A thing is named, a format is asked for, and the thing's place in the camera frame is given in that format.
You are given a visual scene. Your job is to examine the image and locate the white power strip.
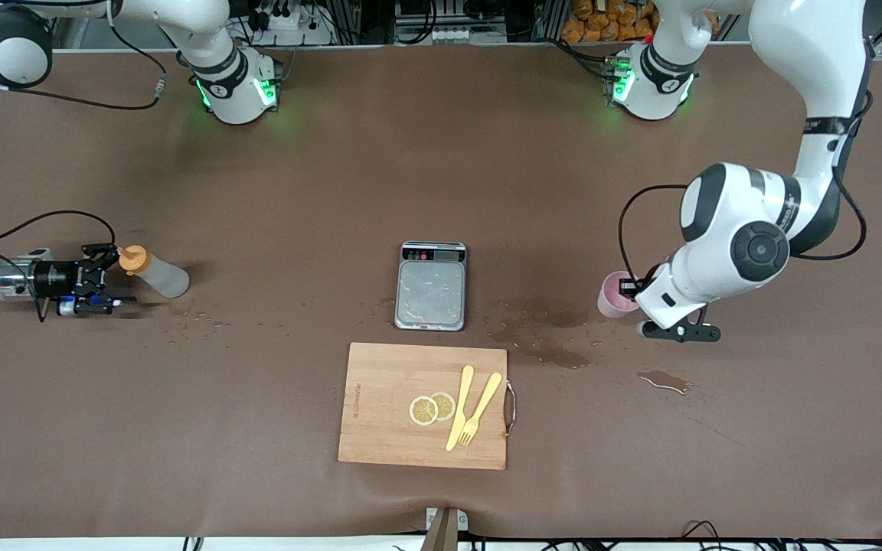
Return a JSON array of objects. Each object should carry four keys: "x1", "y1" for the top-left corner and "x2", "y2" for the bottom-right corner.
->
[{"x1": 253, "y1": 4, "x2": 335, "y2": 45}]

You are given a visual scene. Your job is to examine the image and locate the wooden cutting board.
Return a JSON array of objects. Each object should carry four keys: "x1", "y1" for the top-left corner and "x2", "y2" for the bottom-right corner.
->
[{"x1": 338, "y1": 342, "x2": 509, "y2": 471}]

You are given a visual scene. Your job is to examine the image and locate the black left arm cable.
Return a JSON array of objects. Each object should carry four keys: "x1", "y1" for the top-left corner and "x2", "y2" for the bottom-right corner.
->
[{"x1": 617, "y1": 90, "x2": 874, "y2": 288}]

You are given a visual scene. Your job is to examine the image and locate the small brown liquid puddle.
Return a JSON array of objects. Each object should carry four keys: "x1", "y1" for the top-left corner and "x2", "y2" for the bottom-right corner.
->
[{"x1": 638, "y1": 370, "x2": 693, "y2": 396}]

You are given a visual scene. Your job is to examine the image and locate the yellow plastic knife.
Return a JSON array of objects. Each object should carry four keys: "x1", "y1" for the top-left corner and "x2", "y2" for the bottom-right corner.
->
[{"x1": 446, "y1": 365, "x2": 475, "y2": 452}]

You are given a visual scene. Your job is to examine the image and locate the silver digital kitchen scale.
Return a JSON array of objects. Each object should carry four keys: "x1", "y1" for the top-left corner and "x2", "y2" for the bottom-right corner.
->
[{"x1": 394, "y1": 241, "x2": 468, "y2": 332}]

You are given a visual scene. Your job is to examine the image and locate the metal table edge bracket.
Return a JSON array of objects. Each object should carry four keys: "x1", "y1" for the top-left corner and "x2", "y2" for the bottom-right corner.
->
[{"x1": 424, "y1": 507, "x2": 469, "y2": 551}]

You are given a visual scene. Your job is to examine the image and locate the pink plastic cup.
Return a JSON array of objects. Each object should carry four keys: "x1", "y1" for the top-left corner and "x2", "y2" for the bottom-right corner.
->
[{"x1": 598, "y1": 270, "x2": 641, "y2": 318}]

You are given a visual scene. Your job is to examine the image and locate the yellow plastic fork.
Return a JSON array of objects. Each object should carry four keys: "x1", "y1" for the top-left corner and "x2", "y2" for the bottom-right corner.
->
[{"x1": 458, "y1": 372, "x2": 503, "y2": 447}]

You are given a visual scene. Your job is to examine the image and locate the white labelled socket strip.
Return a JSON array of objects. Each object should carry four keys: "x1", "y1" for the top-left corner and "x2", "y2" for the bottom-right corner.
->
[{"x1": 395, "y1": 23, "x2": 507, "y2": 44}]

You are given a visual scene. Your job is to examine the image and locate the large brown liquid puddle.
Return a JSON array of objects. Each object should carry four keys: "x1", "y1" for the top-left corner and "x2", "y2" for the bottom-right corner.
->
[{"x1": 487, "y1": 297, "x2": 591, "y2": 370}]

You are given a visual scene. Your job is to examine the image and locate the translucent sauce bottle orange cap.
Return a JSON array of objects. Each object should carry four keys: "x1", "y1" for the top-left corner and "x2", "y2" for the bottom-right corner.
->
[{"x1": 118, "y1": 245, "x2": 191, "y2": 299}]

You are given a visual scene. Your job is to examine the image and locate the orange snack bags pile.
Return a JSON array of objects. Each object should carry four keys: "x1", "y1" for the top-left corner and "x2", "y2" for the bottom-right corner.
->
[{"x1": 561, "y1": 0, "x2": 720, "y2": 44}]

